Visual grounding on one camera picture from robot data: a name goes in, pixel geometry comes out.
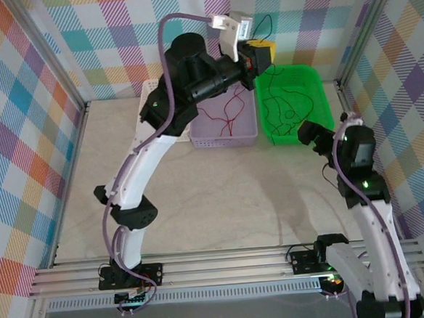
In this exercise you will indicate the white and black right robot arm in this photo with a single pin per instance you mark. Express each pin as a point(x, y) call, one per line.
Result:
point(374, 242)

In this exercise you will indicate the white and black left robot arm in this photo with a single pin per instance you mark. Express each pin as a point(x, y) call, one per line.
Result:
point(143, 167)

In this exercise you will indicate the green plastic basket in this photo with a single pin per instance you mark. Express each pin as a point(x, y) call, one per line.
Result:
point(316, 86)

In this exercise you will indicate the white plastic basket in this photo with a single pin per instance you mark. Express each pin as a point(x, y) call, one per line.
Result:
point(149, 88)

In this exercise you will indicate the purple plastic basket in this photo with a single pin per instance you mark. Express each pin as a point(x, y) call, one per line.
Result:
point(248, 127)

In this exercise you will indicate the small circuit board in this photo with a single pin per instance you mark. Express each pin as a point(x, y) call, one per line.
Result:
point(132, 299)
point(333, 283)

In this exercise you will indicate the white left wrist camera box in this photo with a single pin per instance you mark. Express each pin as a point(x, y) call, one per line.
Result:
point(241, 26)

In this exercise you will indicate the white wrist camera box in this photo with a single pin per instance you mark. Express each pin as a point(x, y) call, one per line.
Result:
point(241, 26)
point(353, 120)

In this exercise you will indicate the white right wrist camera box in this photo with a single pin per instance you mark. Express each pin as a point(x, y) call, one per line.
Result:
point(353, 120)

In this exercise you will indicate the aluminium side rail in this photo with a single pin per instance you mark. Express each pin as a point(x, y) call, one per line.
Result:
point(342, 97)
point(79, 132)

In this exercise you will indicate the aluminium frame post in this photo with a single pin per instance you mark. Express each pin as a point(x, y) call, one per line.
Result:
point(366, 28)
point(51, 50)

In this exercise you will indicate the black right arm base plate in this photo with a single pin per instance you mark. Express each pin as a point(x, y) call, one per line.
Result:
point(303, 262)

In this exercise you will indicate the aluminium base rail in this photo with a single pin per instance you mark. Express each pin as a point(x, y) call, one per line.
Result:
point(223, 271)

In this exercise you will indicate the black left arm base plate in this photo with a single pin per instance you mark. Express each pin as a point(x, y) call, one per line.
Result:
point(152, 274)

